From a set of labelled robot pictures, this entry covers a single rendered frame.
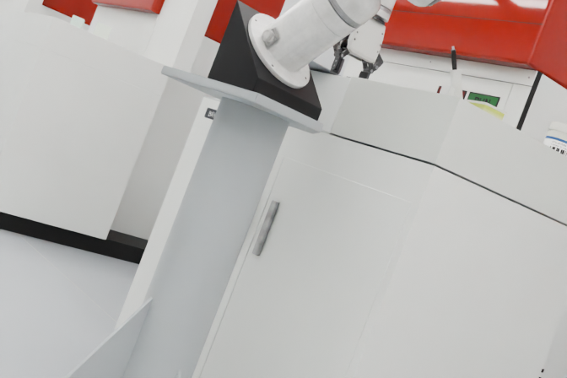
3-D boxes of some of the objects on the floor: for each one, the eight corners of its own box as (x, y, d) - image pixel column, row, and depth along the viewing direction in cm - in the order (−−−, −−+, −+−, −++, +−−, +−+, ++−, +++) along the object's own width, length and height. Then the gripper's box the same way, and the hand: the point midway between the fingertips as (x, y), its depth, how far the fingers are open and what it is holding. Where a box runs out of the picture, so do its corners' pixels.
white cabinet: (263, 381, 282) (348, 159, 282) (475, 544, 205) (591, 238, 206) (99, 353, 243) (198, 94, 243) (284, 542, 166) (429, 163, 167)
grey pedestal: (30, 511, 141) (202, 62, 141) (-68, 396, 171) (74, 27, 171) (235, 499, 177) (371, 143, 178) (124, 406, 208) (241, 102, 208)
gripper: (358, 1, 196) (332, 69, 196) (405, 29, 206) (380, 94, 206) (338, -1, 202) (313, 65, 202) (386, 27, 212) (361, 89, 212)
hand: (348, 76), depth 204 cm, fingers open, 8 cm apart
